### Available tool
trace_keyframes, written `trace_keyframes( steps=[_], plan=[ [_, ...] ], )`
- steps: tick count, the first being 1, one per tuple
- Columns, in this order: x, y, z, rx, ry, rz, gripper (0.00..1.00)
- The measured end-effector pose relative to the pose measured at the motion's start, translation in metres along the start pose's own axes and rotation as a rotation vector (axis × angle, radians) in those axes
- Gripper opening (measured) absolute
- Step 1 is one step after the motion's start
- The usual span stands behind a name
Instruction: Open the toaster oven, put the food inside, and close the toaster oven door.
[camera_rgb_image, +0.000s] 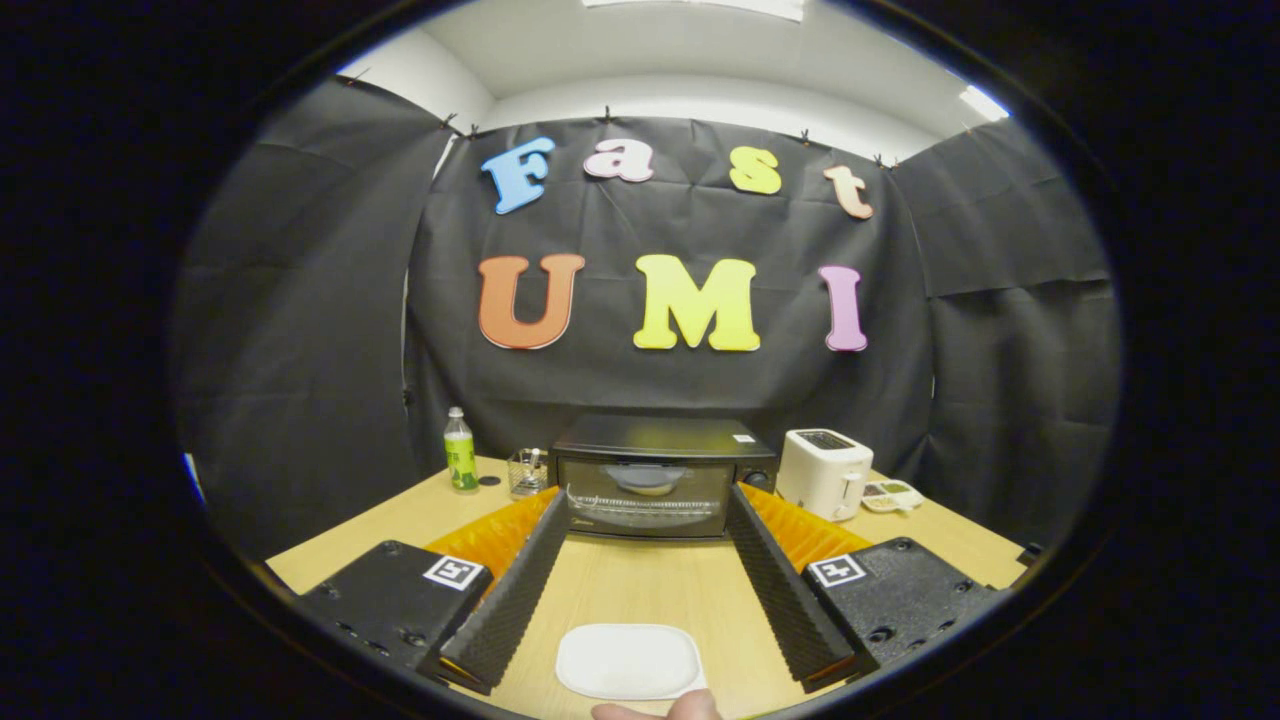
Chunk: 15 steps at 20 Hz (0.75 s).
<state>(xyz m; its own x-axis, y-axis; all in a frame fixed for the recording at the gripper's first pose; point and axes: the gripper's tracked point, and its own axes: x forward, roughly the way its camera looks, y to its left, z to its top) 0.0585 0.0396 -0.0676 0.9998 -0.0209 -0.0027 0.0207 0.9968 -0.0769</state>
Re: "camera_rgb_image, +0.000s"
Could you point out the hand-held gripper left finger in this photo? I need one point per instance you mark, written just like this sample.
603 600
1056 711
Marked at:
510 600

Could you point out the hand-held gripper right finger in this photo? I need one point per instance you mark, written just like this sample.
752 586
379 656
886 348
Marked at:
780 600

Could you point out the black toaster oven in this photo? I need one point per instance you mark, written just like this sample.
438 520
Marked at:
650 515

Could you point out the white pop-up toaster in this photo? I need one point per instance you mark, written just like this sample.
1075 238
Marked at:
820 475

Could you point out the white plate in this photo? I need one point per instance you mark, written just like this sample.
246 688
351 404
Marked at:
625 660

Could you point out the green label drink bottle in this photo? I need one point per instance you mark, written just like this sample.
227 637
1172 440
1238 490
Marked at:
461 465

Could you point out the divided white snack dish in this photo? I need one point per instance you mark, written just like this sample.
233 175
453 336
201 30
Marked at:
895 495

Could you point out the black backdrop cloth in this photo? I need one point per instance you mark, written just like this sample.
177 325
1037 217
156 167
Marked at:
650 390

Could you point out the small ceiling light panel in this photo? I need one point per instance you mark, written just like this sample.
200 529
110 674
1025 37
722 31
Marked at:
984 103

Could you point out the long ceiling light panel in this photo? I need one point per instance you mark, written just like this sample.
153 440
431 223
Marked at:
700 6

